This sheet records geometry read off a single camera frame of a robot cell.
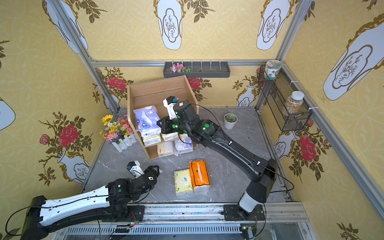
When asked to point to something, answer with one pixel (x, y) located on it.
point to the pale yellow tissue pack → (169, 136)
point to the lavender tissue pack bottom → (183, 144)
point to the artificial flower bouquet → (116, 130)
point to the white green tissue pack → (152, 140)
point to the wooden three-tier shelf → (149, 100)
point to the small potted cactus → (230, 119)
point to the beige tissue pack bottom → (166, 149)
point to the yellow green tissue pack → (183, 181)
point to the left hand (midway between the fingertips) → (155, 167)
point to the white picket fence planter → (128, 141)
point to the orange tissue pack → (200, 177)
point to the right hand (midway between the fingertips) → (162, 118)
